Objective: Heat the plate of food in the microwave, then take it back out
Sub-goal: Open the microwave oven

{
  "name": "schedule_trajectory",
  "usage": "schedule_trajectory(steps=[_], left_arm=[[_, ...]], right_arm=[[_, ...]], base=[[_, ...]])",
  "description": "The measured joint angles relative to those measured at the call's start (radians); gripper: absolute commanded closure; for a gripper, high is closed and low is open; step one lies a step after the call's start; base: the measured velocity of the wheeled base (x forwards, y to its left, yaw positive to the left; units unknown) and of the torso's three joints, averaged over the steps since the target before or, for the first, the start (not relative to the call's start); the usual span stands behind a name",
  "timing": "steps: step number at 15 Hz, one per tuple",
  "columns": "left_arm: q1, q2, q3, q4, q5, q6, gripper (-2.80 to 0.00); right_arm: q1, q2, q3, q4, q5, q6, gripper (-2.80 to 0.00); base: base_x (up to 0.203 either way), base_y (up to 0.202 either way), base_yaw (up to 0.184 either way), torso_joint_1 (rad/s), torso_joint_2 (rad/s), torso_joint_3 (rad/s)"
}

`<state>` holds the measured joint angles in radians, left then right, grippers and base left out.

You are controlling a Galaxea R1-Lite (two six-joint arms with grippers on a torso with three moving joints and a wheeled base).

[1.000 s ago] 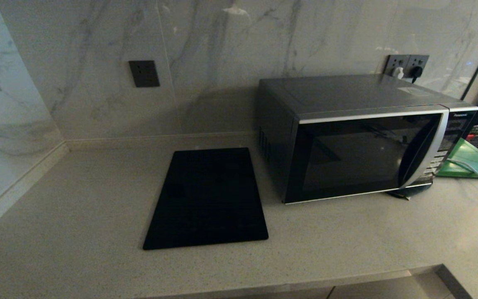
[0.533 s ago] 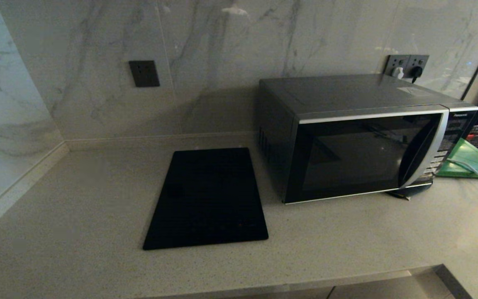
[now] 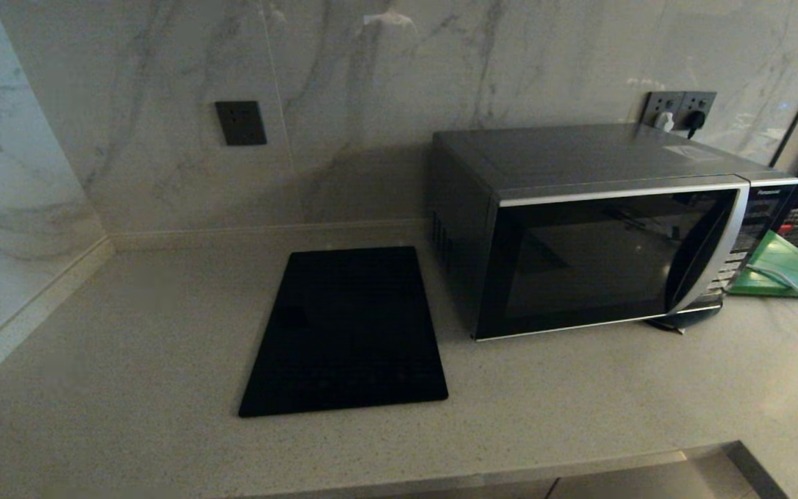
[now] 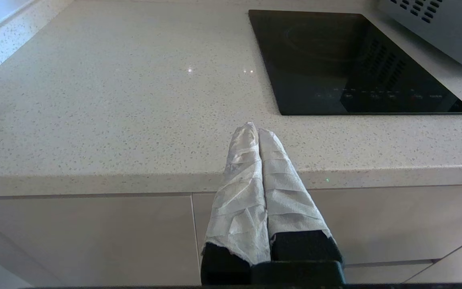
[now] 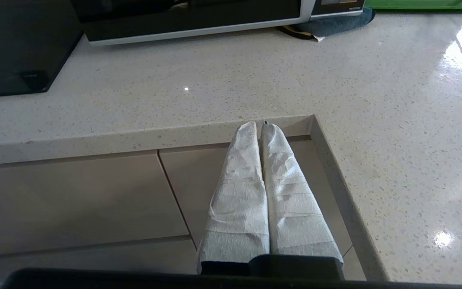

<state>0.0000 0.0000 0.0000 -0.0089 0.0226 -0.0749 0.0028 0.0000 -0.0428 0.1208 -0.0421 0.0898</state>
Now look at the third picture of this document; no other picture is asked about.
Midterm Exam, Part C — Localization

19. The white power cable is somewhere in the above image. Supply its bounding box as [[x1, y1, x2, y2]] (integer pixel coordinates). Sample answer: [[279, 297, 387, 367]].
[[745, 265, 798, 315]]

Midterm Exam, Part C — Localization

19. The black induction cooktop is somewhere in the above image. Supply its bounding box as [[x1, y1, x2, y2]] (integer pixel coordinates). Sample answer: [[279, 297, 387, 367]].
[[238, 246, 450, 419]]

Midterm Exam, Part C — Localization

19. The green cutting board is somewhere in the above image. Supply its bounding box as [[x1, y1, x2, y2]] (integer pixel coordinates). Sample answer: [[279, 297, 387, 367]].
[[728, 230, 798, 299]]

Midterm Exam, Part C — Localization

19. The silver black microwave oven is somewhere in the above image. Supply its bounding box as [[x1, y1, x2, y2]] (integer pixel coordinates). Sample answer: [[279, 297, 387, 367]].
[[431, 125, 798, 342]]

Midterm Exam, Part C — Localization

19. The dark single wall socket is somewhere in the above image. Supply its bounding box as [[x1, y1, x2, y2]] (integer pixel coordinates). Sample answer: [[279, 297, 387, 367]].
[[215, 100, 267, 147]]

